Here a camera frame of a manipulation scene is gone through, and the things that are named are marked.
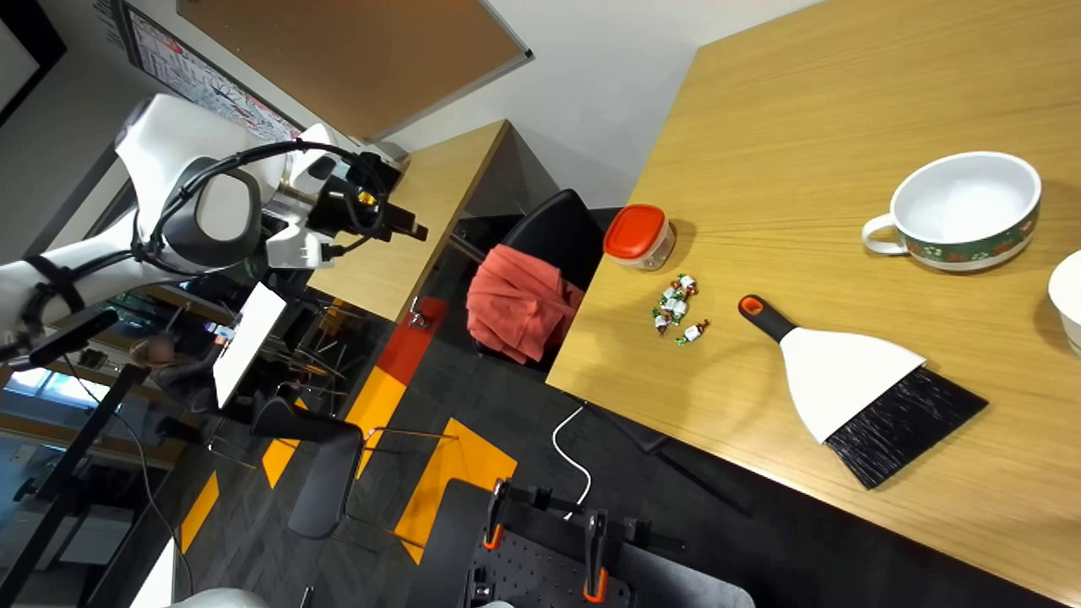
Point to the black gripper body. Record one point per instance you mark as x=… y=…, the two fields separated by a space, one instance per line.
x=354 y=211

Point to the red lunch box lid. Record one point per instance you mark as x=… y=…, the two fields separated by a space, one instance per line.
x=634 y=227

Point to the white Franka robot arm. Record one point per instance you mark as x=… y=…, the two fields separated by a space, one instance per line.
x=169 y=145

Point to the white mug with green band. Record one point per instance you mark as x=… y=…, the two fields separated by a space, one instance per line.
x=956 y=206

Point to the wooden side desk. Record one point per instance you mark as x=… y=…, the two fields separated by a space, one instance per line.
x=393 y=238

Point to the coral red cloth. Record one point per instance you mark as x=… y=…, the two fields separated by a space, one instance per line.
x=519 y=304

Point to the black office chair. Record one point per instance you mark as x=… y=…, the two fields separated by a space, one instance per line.
x=560 y=229

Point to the brown cork board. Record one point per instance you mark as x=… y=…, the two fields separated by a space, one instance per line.
x=339 y=55

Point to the white flat panel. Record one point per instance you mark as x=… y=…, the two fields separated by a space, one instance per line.
x=244 y=340

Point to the printed whiteboard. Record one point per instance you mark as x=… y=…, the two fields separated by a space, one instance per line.
x=205 y=79

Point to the green white wrapped sweet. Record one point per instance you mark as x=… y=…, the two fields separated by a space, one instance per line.
x=685 y=281
x=674 y=300
x=659 y=322
x=693 y=331

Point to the orange black clamp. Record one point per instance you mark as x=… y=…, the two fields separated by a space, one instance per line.
x=492 y=524
x=596 y=562

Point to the black pegboard cart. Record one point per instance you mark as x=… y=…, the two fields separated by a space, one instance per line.
x=527 y=569

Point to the black tripod stand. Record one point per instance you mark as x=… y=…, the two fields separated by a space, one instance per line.
x=56 y=484

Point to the white brush with black bristles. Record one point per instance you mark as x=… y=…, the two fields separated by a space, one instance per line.
x=845 y=376

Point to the white cup with red logo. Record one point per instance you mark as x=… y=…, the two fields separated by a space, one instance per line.
x=1069 y=297

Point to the black wall frame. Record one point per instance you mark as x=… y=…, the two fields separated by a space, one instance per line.
x=20 y=46

